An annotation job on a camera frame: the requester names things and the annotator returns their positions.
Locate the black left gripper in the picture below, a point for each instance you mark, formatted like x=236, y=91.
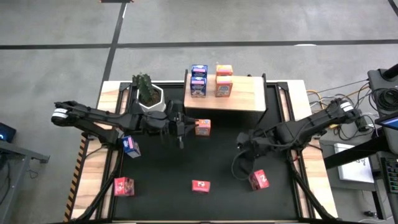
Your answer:
x=175, y=123

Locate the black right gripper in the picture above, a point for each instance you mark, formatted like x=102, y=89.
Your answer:
x=252, y=144

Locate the orange cereal box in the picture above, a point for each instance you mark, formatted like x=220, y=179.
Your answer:
x=224, y=70
x=203, y=128
x=223, y=87

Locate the red Froot Loops cereal box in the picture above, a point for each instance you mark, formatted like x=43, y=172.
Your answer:
x=124, y=186
x=258, y=180
x=201, y=186

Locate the blue Frosted Flakes cereal box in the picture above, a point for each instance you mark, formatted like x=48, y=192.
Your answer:
x=199, y=71
x=198, y=87
x=130, y=147

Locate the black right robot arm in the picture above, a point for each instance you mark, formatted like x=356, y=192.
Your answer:
x=311, y=124

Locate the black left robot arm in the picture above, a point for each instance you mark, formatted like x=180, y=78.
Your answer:
x=93, y=116

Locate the wooden shelf with black legs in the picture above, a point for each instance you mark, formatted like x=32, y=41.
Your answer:
x=245, y=96

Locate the white hexagonal plant pot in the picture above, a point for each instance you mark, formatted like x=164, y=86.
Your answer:
x=157, y=104

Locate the black table mat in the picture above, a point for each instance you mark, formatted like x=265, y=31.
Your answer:
x=155, y=202

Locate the black beam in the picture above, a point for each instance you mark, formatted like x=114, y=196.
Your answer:
x=351, y=154

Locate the white board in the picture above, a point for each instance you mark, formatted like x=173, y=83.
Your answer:
x=354, y=168

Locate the black power brick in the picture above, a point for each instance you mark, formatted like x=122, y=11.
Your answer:
x=362, y=124

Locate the yellow black hazard tape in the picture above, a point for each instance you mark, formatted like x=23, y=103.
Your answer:
x=74, y=183

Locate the black plug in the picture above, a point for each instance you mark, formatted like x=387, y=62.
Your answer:
x=370, y=214

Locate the gray equipment cart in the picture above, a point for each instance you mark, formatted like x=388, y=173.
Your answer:
x=374, y=81

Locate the tablet with blue screen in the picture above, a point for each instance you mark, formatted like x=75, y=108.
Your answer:
x=391, y=123

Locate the backlit keyboard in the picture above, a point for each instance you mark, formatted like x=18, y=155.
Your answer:
x=392, y=175

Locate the gray desk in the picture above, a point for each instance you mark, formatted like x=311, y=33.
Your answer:
x=18, y=149

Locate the black device with blue light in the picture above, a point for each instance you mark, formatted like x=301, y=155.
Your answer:
x=6, y=133

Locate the black aluminium table frame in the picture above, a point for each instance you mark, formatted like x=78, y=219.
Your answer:
x=168, y=84

